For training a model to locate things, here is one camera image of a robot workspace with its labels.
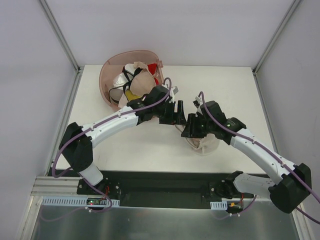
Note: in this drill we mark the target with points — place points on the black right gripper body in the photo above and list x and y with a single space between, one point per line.
195 125

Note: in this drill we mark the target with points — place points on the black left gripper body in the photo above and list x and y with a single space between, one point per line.
170 113

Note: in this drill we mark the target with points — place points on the white mesh laundry bag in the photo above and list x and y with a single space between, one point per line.
203 146

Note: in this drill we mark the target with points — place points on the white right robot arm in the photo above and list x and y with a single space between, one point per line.
287 184

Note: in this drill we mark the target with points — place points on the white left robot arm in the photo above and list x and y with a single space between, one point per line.
78 141

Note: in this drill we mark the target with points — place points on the yellow bra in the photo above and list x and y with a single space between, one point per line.
130 96

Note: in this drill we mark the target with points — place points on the red bra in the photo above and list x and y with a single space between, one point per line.
153 69

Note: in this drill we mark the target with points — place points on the white bra black trim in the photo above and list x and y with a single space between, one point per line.
121 82

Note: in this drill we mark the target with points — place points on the pink translucent plastic basket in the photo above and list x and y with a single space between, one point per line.
114 66

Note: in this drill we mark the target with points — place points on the metal front sheet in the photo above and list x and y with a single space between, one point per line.
261 221

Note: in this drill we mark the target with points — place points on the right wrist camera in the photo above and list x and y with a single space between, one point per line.
198 102

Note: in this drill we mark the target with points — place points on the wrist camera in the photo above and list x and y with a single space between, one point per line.
173 90
198 102

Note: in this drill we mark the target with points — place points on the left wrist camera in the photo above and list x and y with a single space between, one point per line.
173 90

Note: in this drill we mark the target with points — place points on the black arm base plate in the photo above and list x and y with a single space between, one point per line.
173 190

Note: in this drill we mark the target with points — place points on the right white cable duct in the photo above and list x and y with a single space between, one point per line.
219 205

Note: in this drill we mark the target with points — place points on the white cable duct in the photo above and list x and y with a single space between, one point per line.
68 201
219 205

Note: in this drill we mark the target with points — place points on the left aluminium frame post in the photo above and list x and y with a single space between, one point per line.
59 34

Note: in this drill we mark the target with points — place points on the aluminium frame post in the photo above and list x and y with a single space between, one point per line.
276 35
59 34

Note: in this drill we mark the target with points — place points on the front aluminium frame rail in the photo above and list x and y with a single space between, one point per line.
50 186

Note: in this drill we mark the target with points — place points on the right aluminium frame post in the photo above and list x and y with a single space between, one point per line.
276 35

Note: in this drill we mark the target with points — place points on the left white cable duct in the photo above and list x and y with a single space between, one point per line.
68 201

